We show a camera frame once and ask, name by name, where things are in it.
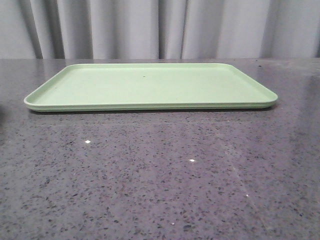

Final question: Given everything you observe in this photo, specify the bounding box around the light green plastic tray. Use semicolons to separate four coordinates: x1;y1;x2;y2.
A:
24;63;278;112

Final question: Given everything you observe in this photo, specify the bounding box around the grey pleated curtain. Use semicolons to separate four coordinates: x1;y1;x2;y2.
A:
0;0;320;59

